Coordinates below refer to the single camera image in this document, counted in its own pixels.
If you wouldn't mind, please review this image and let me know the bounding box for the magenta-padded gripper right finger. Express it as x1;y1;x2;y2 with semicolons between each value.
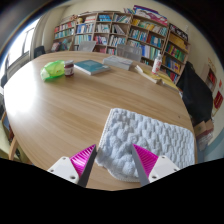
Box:
130;143;181;187

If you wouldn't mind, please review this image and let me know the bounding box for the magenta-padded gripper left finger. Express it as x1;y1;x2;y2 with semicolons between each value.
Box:
47;143;98;188

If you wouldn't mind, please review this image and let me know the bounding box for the white knitted towel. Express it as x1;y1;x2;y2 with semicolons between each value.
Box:
95;107;197;183

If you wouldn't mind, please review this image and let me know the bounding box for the brown cardboard box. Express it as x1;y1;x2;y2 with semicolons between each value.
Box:
194;119;215;142

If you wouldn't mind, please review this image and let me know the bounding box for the black cloth cover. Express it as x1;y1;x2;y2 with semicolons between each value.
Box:
175;61;214;126

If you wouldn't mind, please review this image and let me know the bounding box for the thin yellow book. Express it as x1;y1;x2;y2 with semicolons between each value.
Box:
134;64;163;84

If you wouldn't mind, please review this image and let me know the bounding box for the small jar with red label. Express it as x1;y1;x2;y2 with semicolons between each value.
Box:
63;59;75;78

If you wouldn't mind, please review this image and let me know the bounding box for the teal book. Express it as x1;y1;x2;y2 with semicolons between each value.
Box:
73;59;111;76

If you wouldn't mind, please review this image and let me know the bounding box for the green plastic bag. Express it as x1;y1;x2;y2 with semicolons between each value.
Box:
40;60;66;82

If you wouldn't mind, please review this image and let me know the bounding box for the grey book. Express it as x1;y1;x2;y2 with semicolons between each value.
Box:
102;54;134;71

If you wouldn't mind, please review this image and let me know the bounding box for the grey mesh chair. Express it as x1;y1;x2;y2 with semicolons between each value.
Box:
78;40;97;53
116;43;143;63

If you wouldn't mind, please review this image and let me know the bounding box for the dark office chair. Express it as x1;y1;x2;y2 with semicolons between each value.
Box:
33;45;47;60

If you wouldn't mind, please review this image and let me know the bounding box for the wooden bookshelf unit with books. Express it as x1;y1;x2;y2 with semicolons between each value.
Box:
49;4;192;84

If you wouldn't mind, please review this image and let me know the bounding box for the window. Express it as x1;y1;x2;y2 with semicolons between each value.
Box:
4;19;37;78

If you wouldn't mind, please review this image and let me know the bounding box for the red wall poster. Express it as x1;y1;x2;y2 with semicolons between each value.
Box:
213;89;224;110

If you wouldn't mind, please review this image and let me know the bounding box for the small wooden wall shelf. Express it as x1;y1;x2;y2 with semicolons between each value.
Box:
205;66;218;93

